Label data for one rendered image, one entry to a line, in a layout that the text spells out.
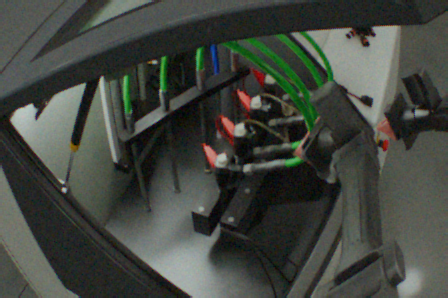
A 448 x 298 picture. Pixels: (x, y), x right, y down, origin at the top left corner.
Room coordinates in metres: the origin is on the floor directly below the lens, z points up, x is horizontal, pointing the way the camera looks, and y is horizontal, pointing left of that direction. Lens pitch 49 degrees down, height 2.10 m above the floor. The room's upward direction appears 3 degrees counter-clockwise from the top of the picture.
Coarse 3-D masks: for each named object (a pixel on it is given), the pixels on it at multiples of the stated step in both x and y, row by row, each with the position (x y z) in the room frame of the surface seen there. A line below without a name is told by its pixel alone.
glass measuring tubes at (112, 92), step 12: (132, 72) 1.02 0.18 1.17; (108, 84) 0.97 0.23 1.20; (120, 84) 0.99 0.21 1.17; (132, 84) 1.02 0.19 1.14; (144, 84) 1.06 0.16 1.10; (108, 96) 0.97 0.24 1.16; (120, 96) 0.99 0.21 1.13; (132, 96) 1.02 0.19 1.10; (144, 96) 1.05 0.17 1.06; (108, 108) 0.96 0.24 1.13; (120, 108) 1.00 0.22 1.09; (132, 108) 1.02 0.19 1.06; (144, 108) 1.05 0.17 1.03; (108, 120) 0.96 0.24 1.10; (120, 120) 0.96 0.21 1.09; (108, 132) 0.96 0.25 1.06; (120, 144) 0.96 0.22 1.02; (144, 144) 1.02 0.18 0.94; (120, 156) 0.97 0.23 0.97; (132, 156) 0.97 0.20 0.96; (120, 168) 0.95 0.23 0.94
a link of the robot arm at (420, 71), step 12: (408, 72) 0.77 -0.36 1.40; (420, 72) 0.74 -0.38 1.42; (408, 84) 0.74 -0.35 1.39; (420, 84) 0.73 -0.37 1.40; (432, 84) 0.73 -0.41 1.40; (420, 96) 0.72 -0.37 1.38; (432, 96) 0.71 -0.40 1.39; (432, 108) 0.69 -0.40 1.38; (432, 120) 0.67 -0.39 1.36; (444, 120) 0.65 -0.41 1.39
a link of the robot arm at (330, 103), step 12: (336, 84) 0.71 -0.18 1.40; (312, 96) 0.71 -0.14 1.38; (324, 96) 0.68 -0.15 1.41; (336, 96) 0.69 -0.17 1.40; (324, 108) 0.67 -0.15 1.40; (336, 108) 0.66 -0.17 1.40; (348, 108) 0.68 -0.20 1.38; (324, 120) 0.68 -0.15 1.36; (336, 120) 0.66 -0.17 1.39; (348, 120) 0.65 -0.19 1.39; (336, 132) 0.65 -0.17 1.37; (348, 132) 0.64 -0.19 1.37; (360, 132) 0.64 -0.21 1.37; (336, 144) 0.64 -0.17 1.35; (372, 144) 0.60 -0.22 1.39; (336, 180) 0.58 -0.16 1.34
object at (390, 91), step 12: (300, 36) 1.21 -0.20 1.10; (312, 36) 1.27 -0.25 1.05; (324, 36) 1.35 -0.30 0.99; (312, 48) 1.25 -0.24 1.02; (396, 48) 1.46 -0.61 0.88; (396, 60) 1.49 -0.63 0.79; (396, 72) 1.54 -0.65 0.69; (396, 84) 1.61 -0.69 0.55; (384, 96) 1.15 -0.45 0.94; (384, 108) 1.19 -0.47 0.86; (384, 156) 1.55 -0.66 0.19
